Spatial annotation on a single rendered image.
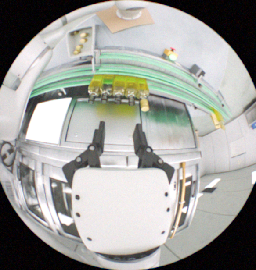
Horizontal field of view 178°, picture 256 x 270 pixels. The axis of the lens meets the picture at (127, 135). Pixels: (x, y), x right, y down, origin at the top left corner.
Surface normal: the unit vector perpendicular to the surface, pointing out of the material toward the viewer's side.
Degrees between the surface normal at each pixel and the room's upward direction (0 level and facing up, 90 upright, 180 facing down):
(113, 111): 90
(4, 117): 72
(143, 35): 0
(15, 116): 79
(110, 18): 0
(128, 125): 90
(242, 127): 90
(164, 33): 0
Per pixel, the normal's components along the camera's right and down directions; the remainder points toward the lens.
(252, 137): -0.99, -0.04
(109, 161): 0.16, -0.33
